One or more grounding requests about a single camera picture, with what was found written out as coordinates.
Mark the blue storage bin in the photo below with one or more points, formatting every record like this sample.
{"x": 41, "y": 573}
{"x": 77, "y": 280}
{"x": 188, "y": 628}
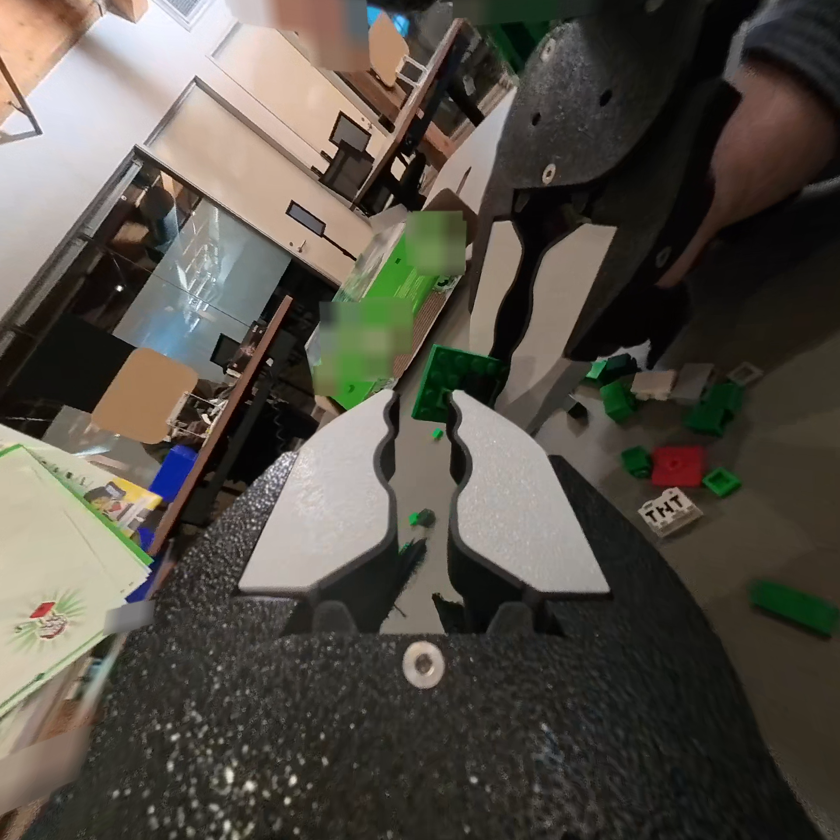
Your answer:
{"x": 174, "y": 469}

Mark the green studded plate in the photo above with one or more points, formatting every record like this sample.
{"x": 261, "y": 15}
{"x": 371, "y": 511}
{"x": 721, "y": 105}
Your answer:
{"x": 453, "y": 374}

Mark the yellow printed leaflet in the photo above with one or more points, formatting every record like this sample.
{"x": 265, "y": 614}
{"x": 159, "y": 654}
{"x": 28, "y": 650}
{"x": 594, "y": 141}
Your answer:
{"x": 124, "y": 502}

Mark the long green toy plate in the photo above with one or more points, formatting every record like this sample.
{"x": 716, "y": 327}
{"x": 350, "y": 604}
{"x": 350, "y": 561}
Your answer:
{"x": 794, "y": 607}

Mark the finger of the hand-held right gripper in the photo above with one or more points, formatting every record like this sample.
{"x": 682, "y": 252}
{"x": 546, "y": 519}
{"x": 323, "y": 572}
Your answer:
{"x": 489, "y": 295}
{"x": 564, "y": 295}

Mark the dark green toy brick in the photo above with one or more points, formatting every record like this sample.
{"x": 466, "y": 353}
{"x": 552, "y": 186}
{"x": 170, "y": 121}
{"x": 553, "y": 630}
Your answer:
{"x": 620, "y": 367}

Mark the table with wooden edge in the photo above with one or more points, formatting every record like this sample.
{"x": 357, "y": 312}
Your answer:
{"x": 226, "y": 420}

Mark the white instruction booklet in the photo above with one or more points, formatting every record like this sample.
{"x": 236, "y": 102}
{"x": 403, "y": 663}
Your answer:
{"x": 59, "y": 558}

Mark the red square toy plate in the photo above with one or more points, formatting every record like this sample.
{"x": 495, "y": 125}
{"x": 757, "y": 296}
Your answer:
{"x": 678, "y": 464}

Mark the green toy tile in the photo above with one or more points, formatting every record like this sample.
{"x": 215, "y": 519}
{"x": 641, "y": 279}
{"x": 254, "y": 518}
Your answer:
{"x": 720, "y": 482}

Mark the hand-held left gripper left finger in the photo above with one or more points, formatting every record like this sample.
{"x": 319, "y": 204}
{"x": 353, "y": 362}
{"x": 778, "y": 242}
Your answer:
{"x": 328, "y": 512}

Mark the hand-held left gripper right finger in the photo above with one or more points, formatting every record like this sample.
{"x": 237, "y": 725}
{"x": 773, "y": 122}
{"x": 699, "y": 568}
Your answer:
{"x": 525, "y": 518}

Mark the grey toy brick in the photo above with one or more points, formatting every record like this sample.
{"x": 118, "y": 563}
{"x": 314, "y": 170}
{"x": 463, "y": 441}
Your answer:
{"x": 694, "y": 382}

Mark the white brick with black print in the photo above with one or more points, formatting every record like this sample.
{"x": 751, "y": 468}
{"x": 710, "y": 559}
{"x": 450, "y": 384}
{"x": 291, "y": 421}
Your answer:
{"x": 669, "y": 512}

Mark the person's right hand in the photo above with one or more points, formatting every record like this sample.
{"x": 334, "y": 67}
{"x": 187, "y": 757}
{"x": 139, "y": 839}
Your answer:
{"x": 768, "y": 144}

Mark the grey framed tile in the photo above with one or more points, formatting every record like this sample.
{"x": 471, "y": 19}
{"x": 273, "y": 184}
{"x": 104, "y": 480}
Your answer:
{"x": 745, "y": 374}

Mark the small green toy piece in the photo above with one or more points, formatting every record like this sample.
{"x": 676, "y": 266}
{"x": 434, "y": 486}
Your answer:
{"x": 421, "y": 518}

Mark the green cardboard toy box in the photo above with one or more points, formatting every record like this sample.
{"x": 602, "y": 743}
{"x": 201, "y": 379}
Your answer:
{"x": 387, "y": 279}

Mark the white toy brick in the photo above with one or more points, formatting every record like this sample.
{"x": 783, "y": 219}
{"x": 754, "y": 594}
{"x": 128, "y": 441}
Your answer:
{"x": 653, "y": 384}

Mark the grey desk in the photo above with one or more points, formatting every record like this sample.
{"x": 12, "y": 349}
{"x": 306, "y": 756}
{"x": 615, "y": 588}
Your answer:
{"x": 754, "y": 689}

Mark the small black toy piece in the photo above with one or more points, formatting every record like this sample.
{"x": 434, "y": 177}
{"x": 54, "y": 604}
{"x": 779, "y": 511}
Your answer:
{"x": 577, "y": 411}

